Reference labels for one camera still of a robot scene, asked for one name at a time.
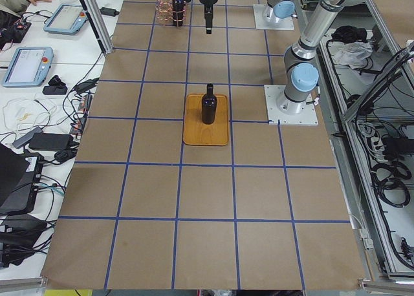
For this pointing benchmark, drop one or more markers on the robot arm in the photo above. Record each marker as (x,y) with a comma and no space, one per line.
(302,75)
(277,10)

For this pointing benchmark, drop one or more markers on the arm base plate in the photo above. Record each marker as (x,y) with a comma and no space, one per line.
(285,24)
(281,111)

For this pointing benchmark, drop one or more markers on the dark wine bottle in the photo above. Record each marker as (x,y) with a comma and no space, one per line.
(209,105)
(178,7)

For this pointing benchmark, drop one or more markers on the large black power brick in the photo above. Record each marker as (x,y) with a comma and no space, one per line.
(50,141)

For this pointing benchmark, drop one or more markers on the teach pendant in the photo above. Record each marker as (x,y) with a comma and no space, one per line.
(67,19)
(29,67)

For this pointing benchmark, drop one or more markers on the white crumpled cloth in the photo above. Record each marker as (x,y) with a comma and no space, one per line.
(354,55)

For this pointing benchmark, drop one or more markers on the wooden tray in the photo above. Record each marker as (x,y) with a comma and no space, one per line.
(195,132)

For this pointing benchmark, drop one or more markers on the aluminium frame post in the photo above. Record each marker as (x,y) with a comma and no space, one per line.
(99,28)

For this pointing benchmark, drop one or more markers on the copper wire bottle basket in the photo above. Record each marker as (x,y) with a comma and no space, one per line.
(164,13)

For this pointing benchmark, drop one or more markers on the black laptop computer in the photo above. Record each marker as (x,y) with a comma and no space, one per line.
(19,175)

